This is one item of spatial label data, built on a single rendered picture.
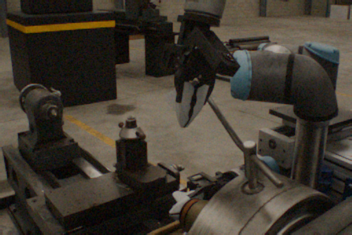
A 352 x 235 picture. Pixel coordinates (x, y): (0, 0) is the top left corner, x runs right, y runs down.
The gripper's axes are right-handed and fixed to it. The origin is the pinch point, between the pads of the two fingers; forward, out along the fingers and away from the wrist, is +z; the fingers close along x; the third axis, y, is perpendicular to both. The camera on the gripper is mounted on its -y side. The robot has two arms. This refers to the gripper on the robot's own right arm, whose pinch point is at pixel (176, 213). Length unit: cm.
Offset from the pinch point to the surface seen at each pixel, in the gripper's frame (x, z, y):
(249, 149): 23.9, 1.7, -21.5
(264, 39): -78, -711, 574
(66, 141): -14, -8, 89
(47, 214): -15.0, 17.7, 40.1
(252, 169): 20.2, 0.8, -21.7
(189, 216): 2.2, 0.6, -5.3
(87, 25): 0, -172, 423
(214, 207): 13.4, 5.9, -18.5
